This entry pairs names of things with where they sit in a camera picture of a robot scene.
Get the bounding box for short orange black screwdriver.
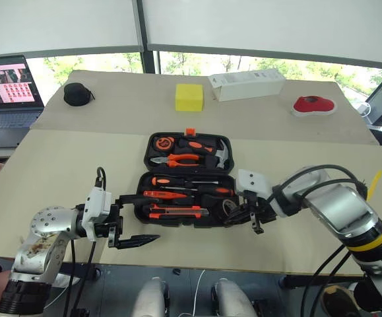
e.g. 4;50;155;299
150;176;220;187

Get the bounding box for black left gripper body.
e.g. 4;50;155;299
94;195;126;250

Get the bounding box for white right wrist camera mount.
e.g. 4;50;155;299
236;168;274;199

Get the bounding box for silver rounded housing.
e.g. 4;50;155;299
210;278;258;317
133;277;171;317

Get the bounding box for thin white cable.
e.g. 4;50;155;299
191;269;207;317

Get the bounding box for white roller blind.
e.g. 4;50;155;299
143;0;382;72
0;0;145;59

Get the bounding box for yellow foam block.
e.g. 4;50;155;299
175;83;205;113

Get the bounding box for orange black tape measure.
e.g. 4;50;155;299
154;135;176;151

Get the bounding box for black tool case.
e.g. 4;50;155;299
133;127;238;230

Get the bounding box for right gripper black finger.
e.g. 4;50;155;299
224;201;253;223
224;213;254;228

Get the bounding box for yellow cable tie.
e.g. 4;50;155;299
366;170;382;201

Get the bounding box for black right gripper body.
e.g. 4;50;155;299
241;190;279;235

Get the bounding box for orange handled pliers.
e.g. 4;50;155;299
150;153;201;168

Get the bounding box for brown shoe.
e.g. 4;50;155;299
320;285;362;317

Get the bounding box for long orange black screwdriver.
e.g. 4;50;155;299
160;186;236;197

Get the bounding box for orange black utility knife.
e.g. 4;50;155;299
148;203;210;220

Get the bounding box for claw hammer orange grip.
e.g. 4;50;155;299
177;138;232;170

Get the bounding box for white carton box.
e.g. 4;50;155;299
208;69;286;102

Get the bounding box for black round pouch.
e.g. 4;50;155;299
63;82;96;107

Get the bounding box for black table base bar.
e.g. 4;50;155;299
278;273;367;290
58;263;101;282

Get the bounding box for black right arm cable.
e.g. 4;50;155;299
269;164;368;317

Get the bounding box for orange voltage tester screwdriver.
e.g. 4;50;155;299
143;190;192;200

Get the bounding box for grey laptop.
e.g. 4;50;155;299
0;54;46;149

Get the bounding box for red white shoe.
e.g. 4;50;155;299
291;94;338;118

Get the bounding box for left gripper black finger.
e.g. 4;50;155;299
117;234;162;250
119;194;156;205

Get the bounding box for dark electrical tape roll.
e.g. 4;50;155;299
222;197;241;221

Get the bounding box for dark window post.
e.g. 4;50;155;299
134;0;162;75

